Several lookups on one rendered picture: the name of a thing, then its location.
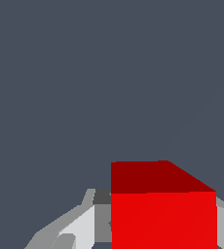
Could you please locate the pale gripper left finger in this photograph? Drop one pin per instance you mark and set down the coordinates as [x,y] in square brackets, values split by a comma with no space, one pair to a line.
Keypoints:
[81,223]

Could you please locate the red cube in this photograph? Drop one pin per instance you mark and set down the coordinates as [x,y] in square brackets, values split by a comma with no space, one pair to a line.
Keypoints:
[162,214]

